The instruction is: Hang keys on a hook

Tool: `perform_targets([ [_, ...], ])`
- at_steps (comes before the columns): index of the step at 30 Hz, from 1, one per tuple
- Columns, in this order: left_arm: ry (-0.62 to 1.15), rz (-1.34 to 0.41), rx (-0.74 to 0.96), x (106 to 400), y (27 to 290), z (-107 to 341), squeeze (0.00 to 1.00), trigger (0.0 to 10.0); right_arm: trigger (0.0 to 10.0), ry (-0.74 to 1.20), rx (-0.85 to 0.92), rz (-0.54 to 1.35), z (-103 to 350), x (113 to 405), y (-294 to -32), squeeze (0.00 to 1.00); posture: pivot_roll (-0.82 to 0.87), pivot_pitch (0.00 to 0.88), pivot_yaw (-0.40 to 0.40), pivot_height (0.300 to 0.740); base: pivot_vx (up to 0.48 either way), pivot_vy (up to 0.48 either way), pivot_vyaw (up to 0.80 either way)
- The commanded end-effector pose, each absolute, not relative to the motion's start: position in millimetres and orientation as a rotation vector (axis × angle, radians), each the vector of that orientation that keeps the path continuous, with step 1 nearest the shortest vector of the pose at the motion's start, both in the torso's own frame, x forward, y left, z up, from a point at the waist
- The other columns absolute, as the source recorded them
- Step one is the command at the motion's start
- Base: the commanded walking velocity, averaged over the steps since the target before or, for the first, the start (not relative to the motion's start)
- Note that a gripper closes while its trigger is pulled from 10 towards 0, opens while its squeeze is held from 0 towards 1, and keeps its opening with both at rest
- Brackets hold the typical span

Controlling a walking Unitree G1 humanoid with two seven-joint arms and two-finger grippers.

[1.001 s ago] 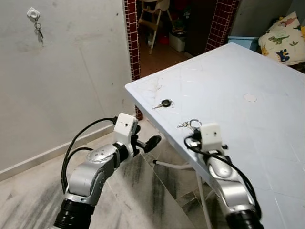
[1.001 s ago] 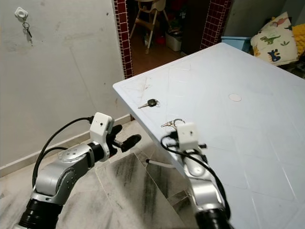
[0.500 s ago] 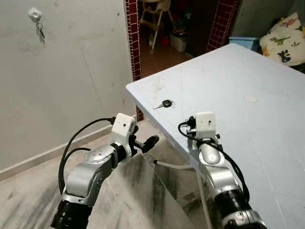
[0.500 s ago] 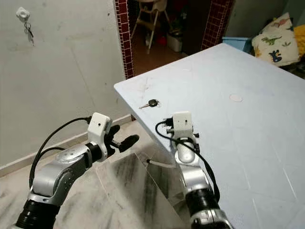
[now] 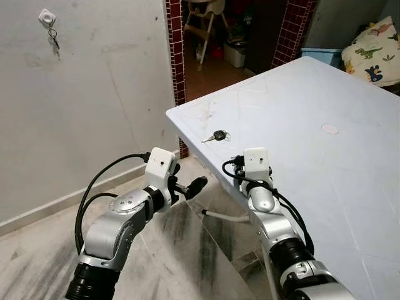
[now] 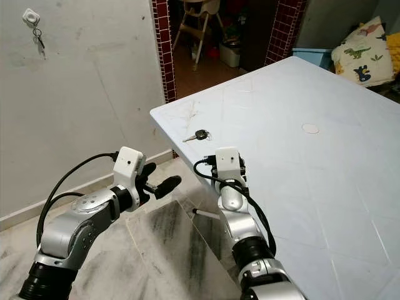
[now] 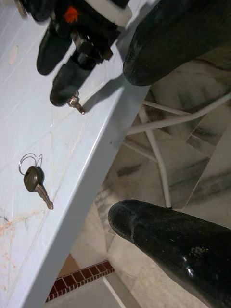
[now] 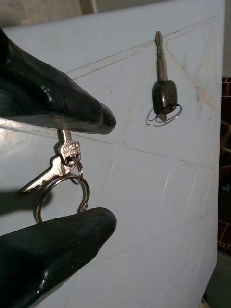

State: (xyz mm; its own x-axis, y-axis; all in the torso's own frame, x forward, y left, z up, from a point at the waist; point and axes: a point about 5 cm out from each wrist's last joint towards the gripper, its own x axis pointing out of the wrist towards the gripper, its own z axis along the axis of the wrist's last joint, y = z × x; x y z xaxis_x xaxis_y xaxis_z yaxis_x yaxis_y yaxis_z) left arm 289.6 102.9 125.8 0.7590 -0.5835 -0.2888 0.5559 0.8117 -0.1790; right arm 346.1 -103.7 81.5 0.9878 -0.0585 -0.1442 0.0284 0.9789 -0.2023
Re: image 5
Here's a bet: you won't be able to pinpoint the hanging metal keys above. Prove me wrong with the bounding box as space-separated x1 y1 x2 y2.
47 27 62 51

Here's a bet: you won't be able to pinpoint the white table leg brace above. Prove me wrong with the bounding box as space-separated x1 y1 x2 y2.
201 209 251 223

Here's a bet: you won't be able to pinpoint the key with black head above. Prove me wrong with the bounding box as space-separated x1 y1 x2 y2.
201 129 230 144

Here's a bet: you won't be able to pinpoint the maroon tiled door jamb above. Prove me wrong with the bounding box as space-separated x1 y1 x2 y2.
271 0 317 70
165 0 189 160

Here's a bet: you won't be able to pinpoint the white plastic table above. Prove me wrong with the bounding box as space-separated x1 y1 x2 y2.
166 56 400 300

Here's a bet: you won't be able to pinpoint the wooden high chair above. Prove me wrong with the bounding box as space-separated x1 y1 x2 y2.
184 0 234 71

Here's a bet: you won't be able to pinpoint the light blue box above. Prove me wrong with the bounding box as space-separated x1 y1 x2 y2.
301 47 345 69

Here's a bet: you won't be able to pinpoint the dinosaur print pillow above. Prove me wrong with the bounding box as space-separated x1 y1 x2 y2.
341 16 400 88

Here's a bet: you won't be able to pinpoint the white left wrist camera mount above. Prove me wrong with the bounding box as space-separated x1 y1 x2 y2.
144 147 178 204

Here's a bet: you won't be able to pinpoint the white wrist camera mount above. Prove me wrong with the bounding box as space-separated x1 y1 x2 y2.
242 147 272 189
144 147 178 204

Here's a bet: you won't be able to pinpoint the long black left arm cable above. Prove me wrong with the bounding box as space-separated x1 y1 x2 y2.
74 152 151 252

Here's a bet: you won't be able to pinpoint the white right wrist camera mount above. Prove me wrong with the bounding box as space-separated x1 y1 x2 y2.
242 147 272 189

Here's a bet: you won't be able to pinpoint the short black left arm cable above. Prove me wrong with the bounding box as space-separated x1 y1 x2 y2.
76 192 117 254

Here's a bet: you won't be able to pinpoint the white wall hook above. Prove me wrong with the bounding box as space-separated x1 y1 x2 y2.
39 9 58 28

